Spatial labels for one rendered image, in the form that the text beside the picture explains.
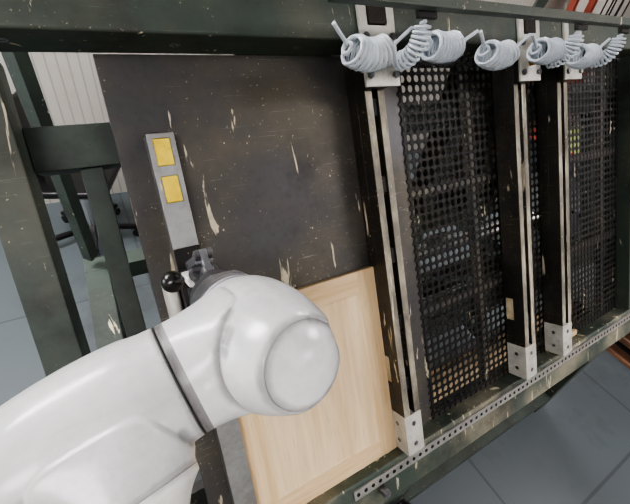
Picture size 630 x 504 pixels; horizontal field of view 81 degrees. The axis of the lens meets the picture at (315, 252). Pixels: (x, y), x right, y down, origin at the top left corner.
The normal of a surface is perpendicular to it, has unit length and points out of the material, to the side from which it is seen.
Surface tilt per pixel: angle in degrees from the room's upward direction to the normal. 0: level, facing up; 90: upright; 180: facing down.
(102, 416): 27
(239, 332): 37
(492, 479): 0
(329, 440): 57
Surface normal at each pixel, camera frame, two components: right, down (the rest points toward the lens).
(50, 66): 0.51, 0.60
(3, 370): 0.13, -0.76
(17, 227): 0.48, 0.10
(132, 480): 0.50, -0.35
